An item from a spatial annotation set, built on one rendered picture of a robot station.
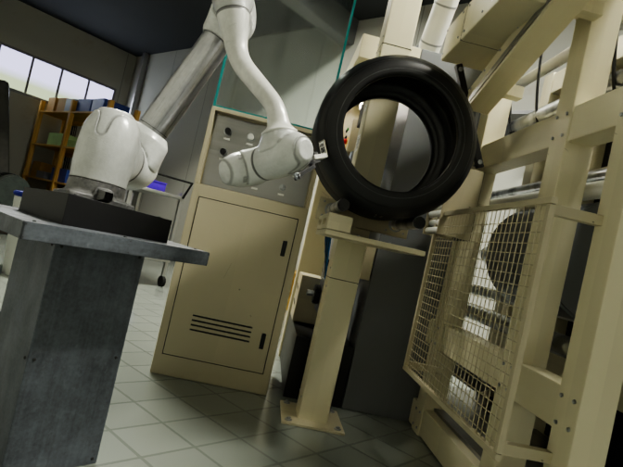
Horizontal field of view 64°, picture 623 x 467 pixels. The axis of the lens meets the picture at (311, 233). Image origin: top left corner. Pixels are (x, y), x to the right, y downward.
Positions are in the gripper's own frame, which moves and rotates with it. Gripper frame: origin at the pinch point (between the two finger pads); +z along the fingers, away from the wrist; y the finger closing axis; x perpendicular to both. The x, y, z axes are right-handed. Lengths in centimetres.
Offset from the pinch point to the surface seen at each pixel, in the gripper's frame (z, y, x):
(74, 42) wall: 325, -423, -744
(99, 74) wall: 364, -370, -762
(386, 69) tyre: 24.7, -22.7, 20.8
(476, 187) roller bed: 71, 27, 19
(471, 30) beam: 56, -30, 41
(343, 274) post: 28, 46, -29
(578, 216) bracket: 11, 40, 71
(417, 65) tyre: 33.5, -21.3, 28.2
